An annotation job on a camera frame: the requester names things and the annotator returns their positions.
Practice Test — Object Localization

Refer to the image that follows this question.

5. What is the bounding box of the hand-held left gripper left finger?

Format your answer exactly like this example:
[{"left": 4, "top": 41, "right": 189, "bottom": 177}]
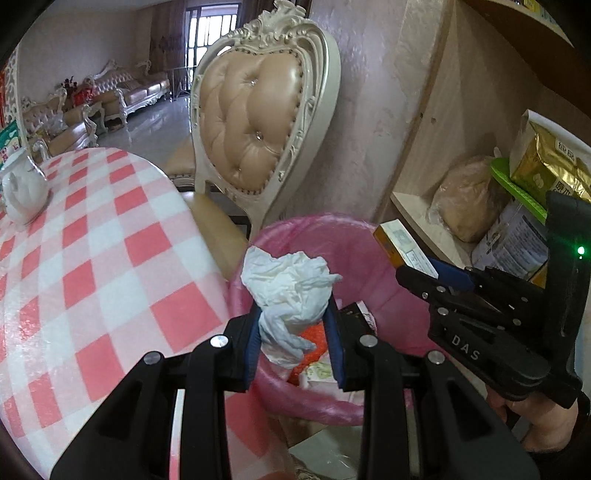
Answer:
[{"left": 50, "top": 302, "right": 264, "bottom": 480}]

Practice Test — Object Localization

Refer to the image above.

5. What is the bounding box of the green snack bag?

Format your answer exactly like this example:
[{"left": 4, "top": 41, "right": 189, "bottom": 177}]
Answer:
[{"left": 0, "top": 120, "right": 23, "bottom": 162}]

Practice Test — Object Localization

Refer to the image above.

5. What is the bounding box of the cream ornate dining chair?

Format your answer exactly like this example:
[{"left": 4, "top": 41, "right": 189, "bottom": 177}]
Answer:
[{"left": 164, "top": 0, "right": 342, "bottom": 278}]

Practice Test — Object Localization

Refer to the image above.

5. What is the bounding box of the brown food in plastic bag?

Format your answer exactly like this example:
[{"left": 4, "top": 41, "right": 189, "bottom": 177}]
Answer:
[{"left": 427, "top": 154, "right": 504, "bottom": 243}]

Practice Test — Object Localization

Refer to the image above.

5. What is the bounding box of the white tissue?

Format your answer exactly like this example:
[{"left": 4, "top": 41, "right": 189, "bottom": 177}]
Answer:
[{"left": 240, "top": 247, "right": 343, "bottom": 370}]

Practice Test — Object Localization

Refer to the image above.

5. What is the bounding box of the cream ornate sofa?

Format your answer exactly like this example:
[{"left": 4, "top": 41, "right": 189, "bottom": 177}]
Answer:
[{"left": 85, "top": 60, "right": 171, "bottom": 127}]

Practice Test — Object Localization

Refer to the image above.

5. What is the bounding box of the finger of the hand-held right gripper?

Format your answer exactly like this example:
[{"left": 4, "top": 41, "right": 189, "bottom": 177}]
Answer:
[
  {"left": 427, "top": 257, "right": 490, "bottom": 294},
  {"left": 396, "top": 265, "right": 446, "bottom": 308}
]

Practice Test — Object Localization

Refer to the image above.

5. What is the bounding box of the gold foil bag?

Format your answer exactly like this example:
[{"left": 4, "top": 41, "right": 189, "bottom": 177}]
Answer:
[{"left": 509, "top": 109, "right": 591, "bottom": 204}]

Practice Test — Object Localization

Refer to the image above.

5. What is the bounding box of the printed paper bag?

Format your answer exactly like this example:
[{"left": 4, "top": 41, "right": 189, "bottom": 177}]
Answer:
[{"left": 298, "top": 360, "right": 338, "bottom": 393}]

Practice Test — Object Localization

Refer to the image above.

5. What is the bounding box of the barred window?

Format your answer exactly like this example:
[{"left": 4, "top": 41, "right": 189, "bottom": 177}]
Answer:
[{"left": 185, "top": 0, "right": 243, "bottom": 70}]

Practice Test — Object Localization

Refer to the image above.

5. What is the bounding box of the orange foam fruit net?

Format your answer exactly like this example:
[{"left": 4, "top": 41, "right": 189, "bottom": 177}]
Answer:
[{"left": 288, "top": 323, "right": 331, "bottom": 386}]

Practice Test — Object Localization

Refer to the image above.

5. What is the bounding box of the brown curtain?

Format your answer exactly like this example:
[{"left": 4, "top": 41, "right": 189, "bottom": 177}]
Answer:
[{"left": 152, "top": 4, "right": 188, "bottom": 79}]

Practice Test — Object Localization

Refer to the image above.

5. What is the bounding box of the person's right hand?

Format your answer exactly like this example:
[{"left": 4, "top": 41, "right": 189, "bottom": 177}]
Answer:
[{"left": 487, "top": 390, "right": 583, "bottom": 455}]

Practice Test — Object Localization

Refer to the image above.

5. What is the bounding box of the white ceramic teapot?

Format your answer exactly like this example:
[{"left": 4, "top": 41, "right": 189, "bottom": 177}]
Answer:
[{"left": 0, "top": 150, "right": 49, "bottom": 226}]

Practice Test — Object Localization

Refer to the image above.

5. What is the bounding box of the orange cardboard box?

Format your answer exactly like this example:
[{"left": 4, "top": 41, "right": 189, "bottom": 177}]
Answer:
[{"left": 373, "top": 219, "right": 439, "bottom": 278}]

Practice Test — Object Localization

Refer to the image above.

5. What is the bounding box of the silver printed packet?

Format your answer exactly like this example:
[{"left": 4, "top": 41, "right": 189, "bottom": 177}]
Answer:
[{"left": 471, "top": 198, "right": 550, "bottom": 280}]

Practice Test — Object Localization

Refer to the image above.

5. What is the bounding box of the cream ornate armchair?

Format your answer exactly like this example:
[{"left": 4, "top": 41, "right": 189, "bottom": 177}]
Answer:
[{"left": 21, "top": 88, "right": 100, "bottom": 158}]

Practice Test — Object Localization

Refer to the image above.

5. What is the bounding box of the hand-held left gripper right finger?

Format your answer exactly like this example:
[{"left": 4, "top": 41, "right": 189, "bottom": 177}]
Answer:
[{"left": 323, "top": 295, "right": 541, "bottom": 480}]

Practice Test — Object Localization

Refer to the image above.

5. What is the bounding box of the wooden shelf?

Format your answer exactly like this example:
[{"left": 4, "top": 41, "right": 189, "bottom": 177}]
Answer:
[{"left": 379, "top": 0, "right": 591, "bottom": 287}]

